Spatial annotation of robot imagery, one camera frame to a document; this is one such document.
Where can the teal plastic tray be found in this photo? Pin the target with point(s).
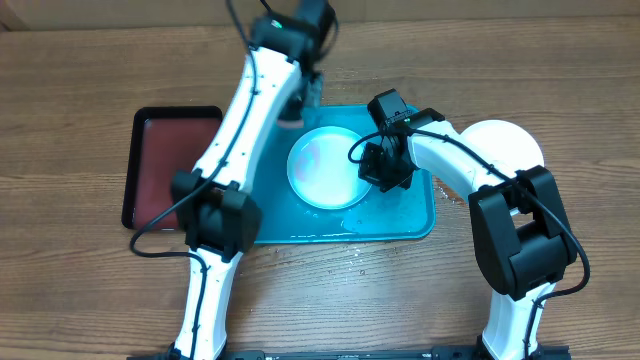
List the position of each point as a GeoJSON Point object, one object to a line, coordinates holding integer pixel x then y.
{"type": "Point", "coordinates": [394, 215]}

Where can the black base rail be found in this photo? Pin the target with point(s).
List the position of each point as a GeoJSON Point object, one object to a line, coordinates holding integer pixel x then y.
{"type": "Point", "coordinates": [345, 354]}

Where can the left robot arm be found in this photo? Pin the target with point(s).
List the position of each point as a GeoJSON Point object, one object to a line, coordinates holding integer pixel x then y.
{"type": "Point", "coordinates": [213, 202]}

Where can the black tray with red liner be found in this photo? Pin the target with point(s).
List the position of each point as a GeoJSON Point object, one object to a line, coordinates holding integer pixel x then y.
{"type": "Point", "coordinates": [164, 141]}

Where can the white plate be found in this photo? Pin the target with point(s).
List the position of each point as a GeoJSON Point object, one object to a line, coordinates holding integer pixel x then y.
{"type": "Point", "coordinates": [505, 143]}

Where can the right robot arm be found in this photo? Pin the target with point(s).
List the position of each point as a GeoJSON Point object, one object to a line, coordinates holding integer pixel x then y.
{"type": "Point", "coordinates": [523, 243]}

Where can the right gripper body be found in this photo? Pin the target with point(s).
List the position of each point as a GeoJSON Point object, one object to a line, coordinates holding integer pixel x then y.
{"type": "Point", "coordinates": [381, 169]}

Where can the light blue plate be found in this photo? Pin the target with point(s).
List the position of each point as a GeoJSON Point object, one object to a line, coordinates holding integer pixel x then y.
{"type": "Point", "coordinates": [319, 170]}

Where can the green and red sponge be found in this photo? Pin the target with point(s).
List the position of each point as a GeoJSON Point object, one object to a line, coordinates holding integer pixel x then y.
{"type": "Point", "coordinates": [290, 121]}

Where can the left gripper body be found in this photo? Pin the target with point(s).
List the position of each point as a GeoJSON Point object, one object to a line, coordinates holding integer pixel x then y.
{"type": "Point", "coordinates": [308, 96]}

